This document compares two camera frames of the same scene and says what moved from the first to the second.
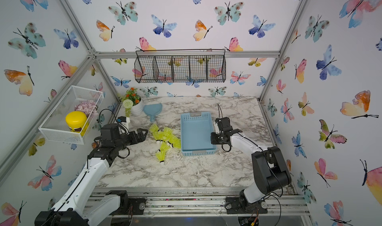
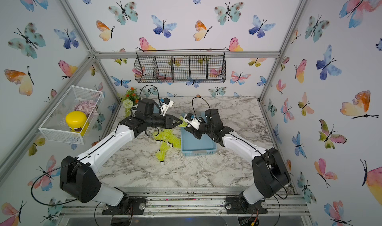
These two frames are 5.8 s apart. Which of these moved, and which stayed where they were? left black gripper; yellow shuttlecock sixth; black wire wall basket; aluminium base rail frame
Moved: left black gripper
Stayed: black wire wall basket; aluminium base rail frame; yellow shuttlecock sixth
